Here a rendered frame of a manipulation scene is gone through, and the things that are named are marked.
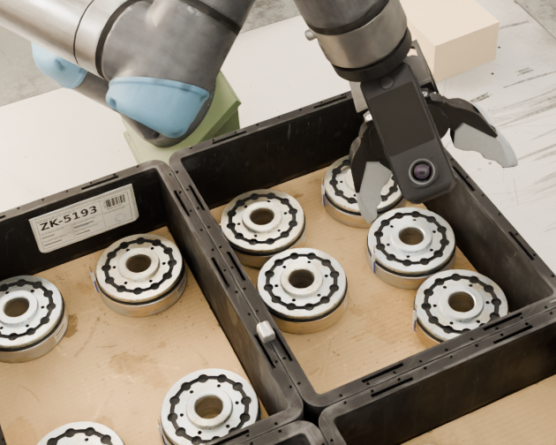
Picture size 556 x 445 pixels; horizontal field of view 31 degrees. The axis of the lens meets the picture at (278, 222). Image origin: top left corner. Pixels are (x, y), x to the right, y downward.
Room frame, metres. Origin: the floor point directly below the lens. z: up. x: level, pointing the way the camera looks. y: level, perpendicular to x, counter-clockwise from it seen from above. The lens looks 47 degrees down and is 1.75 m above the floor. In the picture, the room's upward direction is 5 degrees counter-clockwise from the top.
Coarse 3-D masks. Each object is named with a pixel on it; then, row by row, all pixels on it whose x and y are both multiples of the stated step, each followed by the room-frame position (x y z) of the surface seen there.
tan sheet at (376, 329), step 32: (288, 192) 0.91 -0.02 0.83; (320, 192) 0.91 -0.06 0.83; (320, 224) 0.85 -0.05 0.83; (352, 256) 0.79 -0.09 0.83; (352, 288) 0.75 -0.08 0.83; (384, 288) 0.74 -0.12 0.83; (352, 320) 0.70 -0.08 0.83; (384, 320) 0.70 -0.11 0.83; (320, 352) 0.66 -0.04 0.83; (352, 352) 0.66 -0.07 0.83; (384, 352) 0.65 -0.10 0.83; (416, 352) 0.65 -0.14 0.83; (320, 384) 0.62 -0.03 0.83
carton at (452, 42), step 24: (408, 0) 1.38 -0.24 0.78; (432, 0) 1.37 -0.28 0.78; (456, 0) 1.37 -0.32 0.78; (408, 24) 1.33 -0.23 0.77; (432, 24) 1.31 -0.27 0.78; (456, 24) 1.31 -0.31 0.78; (480, 24) 1.30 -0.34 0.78; (432, 48) 1.26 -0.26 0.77; (456, 48) 1.27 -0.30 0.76; (480, 48) 1.29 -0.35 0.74; (432, 72) 1.26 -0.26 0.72; (456, 72) 1.27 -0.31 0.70
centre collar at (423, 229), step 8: (400, 224) 0.81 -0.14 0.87; (408, 224) 0.80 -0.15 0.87; (416, 224) 0.80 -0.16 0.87; (424, 224) 0.80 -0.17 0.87; (392, 232) 0.79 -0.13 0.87; (400, 232) 0.80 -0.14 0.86; (424, 232) 0.79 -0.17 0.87; (392, 240) 0.78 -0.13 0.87; (400, 240) 0.78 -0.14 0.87; (424, 240) 0.78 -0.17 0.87; (400, 248) 0.77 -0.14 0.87; (408, 248) 0.77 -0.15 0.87; (416, 248) 0.77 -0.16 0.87; (424, 248) 0.77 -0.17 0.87
